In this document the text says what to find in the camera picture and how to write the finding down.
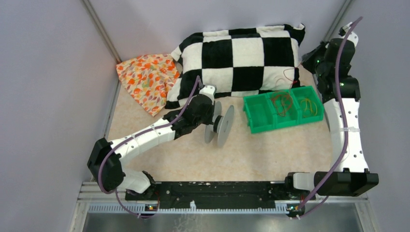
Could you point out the black white checkered pillow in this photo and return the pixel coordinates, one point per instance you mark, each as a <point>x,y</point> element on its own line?
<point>239,62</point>

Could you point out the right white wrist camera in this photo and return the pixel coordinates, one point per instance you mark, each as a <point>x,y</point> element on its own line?
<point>346,31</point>

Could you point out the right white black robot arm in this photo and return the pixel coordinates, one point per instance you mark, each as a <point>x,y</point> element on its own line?
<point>341,95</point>

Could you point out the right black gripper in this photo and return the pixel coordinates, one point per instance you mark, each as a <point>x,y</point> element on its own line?
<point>307,58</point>

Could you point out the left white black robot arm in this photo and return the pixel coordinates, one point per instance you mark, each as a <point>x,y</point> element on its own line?
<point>108,159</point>

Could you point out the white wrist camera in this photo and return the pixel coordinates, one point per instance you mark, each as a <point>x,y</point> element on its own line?
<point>209,91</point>
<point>346,31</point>

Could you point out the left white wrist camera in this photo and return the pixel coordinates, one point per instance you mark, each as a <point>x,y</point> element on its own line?
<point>209,91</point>

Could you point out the orange floral cloth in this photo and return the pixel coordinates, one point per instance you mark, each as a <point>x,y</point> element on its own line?
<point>148,79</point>

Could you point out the grey perforated cable spool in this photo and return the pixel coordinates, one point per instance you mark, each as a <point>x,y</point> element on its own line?
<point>222,125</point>

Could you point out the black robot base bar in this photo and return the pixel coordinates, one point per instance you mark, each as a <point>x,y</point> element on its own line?
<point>219,195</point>

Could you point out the grey slotted cable duct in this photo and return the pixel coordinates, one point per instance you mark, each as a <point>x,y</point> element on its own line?
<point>142,208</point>

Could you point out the green plastic compartment bin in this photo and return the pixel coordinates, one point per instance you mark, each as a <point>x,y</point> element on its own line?
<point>281,109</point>

